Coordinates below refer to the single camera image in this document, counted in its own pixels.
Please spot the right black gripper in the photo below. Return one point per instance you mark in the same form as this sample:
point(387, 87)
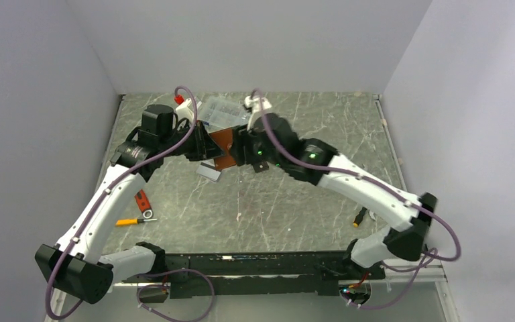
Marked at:
point(241, 145)

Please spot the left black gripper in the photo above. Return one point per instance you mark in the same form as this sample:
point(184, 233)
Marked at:
point(205, 147)

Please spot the brown leather card holder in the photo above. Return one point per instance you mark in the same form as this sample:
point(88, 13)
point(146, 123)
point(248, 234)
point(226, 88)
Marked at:
point(224, 139)

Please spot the silver credit card stack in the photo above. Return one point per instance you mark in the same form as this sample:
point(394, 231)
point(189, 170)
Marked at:
point(207, 170)

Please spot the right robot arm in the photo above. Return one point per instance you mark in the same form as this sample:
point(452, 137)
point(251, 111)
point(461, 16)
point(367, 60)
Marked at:
point(320, 164)

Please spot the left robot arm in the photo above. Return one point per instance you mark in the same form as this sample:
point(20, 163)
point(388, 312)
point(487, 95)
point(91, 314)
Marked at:
point(75, 264)

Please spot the black credit card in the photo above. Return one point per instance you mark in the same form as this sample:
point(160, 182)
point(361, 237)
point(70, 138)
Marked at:
point(260, 166)

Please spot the clear plastic screw box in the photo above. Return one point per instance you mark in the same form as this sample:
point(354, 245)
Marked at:
point(217, 113)

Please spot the red adjustable wrench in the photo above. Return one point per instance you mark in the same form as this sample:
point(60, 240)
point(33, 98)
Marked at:
point(144, 205)

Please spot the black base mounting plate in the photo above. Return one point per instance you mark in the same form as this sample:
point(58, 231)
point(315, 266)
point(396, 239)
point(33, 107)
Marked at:
point(320, 272)

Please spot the black yellow small screwdriver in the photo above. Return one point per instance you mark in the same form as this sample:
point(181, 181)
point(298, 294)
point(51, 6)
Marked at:
point(359, 217)

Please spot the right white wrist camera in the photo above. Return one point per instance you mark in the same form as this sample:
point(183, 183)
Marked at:
point(256, 106)

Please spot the yellow handled screwdriver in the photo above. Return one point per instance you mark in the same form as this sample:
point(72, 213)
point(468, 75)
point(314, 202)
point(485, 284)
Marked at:
point(128, 222)

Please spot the aluminium frame rail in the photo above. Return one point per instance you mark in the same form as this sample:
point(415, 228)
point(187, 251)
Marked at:
point(62, 302)

